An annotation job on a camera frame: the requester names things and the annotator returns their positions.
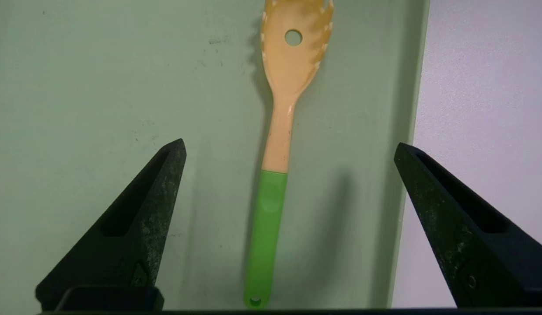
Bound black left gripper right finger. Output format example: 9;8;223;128
394;143;542;309

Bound light green plastic tray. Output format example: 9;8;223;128
0;0;430;312

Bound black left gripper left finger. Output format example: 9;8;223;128
35;139;187;312

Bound green handled pasta spoon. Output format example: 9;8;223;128
244;0;334;308

